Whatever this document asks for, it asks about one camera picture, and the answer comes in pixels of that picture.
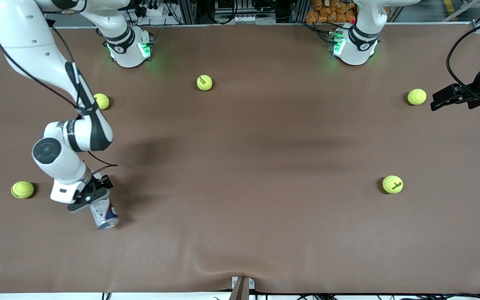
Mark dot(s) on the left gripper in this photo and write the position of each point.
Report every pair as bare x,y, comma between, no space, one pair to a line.
478,84

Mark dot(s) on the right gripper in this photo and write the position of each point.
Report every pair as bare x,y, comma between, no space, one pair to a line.
99,183

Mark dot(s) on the white blue tennis ball can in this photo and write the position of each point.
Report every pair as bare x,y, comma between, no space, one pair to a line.
106,216

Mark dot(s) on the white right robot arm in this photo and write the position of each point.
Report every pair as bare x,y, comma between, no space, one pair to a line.
23,41

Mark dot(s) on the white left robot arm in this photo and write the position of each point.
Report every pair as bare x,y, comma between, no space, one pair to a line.
354,50

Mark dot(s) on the yellow Head tennis ball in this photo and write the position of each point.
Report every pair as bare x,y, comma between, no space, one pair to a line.
204,82
22,189

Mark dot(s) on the yellow Wilson tennis ball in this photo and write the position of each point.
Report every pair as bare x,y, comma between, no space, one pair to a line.
103,101
392,184

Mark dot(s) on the orange packaged goods pile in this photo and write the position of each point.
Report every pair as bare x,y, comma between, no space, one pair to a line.
331,12

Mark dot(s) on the brown table mat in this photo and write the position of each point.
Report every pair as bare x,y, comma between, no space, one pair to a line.
244,187

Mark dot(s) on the metal table clamp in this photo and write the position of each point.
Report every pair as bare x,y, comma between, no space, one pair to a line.
242,287

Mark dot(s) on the white power strip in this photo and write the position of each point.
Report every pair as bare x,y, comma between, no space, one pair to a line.
154,10

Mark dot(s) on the white terminal block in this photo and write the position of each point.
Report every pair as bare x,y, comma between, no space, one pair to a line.
248,19

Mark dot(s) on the aluminium frame post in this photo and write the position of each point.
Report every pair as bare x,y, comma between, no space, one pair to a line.
188,10

